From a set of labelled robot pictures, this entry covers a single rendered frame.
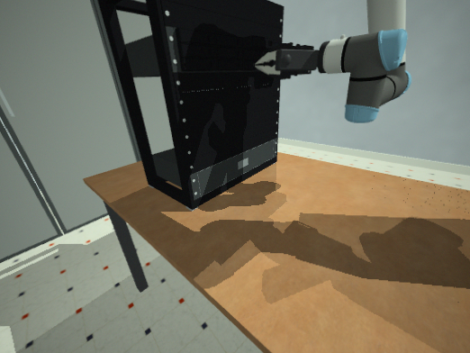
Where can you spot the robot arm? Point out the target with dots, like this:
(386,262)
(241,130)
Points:
(368,58)

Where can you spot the black server rack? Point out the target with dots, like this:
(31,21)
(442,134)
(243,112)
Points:
(222,136)

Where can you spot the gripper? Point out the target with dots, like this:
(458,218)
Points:
(287,74)

